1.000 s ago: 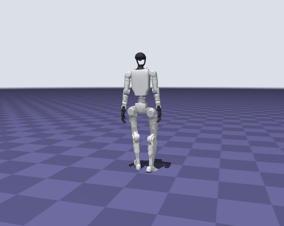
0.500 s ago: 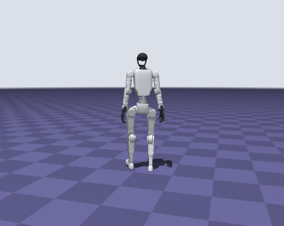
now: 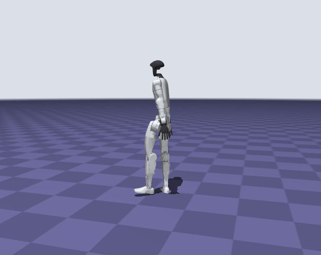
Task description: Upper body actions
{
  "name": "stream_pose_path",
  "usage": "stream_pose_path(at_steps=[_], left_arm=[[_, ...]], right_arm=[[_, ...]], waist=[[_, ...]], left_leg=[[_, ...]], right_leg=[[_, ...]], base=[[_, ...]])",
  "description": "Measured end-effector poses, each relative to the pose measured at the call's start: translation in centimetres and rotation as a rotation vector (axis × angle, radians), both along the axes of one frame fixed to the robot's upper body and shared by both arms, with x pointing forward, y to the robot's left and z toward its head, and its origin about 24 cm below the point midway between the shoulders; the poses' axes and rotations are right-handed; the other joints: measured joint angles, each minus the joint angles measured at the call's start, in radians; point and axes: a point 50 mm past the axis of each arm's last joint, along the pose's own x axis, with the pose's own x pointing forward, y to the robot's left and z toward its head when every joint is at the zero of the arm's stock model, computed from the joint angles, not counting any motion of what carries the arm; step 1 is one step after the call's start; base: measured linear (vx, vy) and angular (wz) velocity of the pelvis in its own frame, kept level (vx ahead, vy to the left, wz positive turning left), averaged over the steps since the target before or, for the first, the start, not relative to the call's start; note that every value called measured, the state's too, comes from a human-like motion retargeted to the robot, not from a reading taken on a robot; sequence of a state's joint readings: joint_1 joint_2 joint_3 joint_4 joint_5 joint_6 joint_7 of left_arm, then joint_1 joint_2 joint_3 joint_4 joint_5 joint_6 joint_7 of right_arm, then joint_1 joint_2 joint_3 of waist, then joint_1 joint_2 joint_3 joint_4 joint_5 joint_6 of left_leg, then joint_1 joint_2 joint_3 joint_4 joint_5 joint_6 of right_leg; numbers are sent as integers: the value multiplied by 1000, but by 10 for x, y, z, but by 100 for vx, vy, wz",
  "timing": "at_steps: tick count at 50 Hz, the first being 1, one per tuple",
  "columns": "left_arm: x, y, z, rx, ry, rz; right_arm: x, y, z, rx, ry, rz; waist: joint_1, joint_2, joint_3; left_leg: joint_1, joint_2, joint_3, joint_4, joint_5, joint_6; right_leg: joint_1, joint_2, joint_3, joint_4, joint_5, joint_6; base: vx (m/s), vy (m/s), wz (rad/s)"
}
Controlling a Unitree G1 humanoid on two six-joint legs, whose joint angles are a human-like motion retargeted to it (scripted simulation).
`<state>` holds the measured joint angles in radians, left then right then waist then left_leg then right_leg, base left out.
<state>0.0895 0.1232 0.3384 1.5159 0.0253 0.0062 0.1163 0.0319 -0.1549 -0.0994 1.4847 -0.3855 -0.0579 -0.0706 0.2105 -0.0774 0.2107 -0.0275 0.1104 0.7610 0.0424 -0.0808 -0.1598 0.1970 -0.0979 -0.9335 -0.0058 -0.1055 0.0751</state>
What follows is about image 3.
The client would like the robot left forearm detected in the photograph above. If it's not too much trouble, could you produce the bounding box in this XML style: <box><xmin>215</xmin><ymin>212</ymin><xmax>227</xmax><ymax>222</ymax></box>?
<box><xmin>156</xmin><ymin>99</ymin><xmax>166</xmax><ymax>124</ymax></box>

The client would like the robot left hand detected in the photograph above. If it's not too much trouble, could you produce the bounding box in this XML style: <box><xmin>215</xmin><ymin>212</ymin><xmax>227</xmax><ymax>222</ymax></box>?
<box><xmin>158</xmin><ymin>120</ymin><xmax>170</xmax><ymax>140</ymax></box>

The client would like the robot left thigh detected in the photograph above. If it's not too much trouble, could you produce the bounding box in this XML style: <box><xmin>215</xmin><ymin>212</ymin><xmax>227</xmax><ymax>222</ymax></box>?
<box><xmin>145</xmin><ymin>119</ymin><xmax>161</xmax><ymax>159</ymax></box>

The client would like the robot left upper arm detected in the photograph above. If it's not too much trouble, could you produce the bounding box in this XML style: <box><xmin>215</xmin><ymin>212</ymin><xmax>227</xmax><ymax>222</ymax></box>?
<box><xmin>153</xmin><ymin>79</ymin><xmax>164</xmax><ymax>106</ymax></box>

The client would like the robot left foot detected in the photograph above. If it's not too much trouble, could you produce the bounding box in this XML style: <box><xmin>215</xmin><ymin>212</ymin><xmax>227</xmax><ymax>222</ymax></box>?
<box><xmin>134</xmin><ymin>186</ymin><xmax>154</xmax><ymax>194</ymax></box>

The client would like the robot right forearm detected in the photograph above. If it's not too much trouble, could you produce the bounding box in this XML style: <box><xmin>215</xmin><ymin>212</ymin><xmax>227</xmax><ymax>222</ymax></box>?
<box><xmin>165</xmin><ymin>107</ymin><xmax>170</xmax><ymax>122</ymax></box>

